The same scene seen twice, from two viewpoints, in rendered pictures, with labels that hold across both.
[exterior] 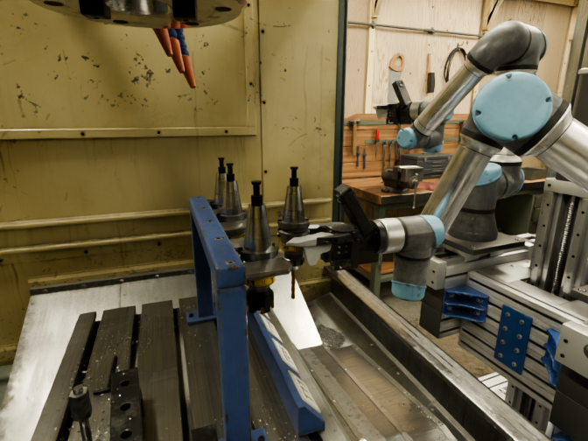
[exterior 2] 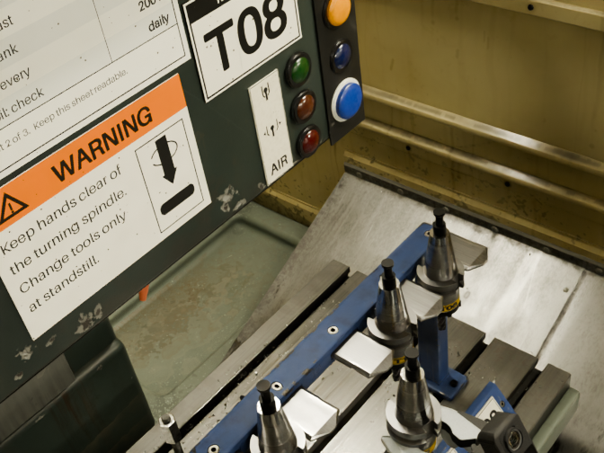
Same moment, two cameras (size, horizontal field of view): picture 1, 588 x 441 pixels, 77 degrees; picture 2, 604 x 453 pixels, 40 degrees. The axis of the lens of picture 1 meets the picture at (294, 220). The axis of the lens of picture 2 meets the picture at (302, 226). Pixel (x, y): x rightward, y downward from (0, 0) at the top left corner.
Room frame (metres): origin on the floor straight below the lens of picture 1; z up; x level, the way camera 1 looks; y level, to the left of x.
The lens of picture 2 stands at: (0.38, -0.48, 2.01)
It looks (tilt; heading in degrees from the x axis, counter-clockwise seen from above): 41 degrees down; 66
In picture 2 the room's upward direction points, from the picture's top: 10 degrees counter-clockwise
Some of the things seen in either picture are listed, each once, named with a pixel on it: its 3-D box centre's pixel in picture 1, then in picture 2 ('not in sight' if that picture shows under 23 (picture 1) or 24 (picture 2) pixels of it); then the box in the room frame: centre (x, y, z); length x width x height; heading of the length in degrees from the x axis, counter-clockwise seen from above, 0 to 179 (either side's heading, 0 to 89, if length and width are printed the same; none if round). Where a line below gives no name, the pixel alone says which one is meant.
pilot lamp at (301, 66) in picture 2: not in sight; (299, 70); (0.61, 0.00, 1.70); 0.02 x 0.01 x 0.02; 19
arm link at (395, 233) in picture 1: (384, 235); not in sight; (0.76, -0.19, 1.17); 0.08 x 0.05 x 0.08; 19
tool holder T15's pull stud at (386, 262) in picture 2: (230, 171); (388, 272); (0.75, 0.13, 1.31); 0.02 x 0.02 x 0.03
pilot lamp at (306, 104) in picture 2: not in sight; (305, 107); (0.61, 0.00, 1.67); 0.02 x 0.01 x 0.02; 19
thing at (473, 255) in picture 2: not in sight; (462, 253); (0.90, 0.18, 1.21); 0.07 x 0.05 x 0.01; 109
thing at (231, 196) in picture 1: (231, 197); (390, 302); (0.75, 0.13, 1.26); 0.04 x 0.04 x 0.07
